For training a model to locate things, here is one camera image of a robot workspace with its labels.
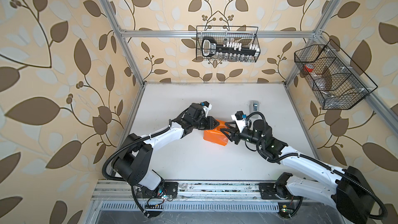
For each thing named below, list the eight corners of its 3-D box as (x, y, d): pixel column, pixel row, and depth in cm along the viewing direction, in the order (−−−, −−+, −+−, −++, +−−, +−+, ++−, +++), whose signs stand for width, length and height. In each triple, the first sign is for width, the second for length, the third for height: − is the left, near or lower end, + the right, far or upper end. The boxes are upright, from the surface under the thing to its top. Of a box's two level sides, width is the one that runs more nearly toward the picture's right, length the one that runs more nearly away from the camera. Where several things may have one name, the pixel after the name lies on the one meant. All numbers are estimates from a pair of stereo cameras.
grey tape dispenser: (249, 113, 105) (251, 109, 101) (247, 104, 110) (249, 100, 106) (259, 113, 105) (261, 109, 101) (256, 104, 110) (258, 100, 106)
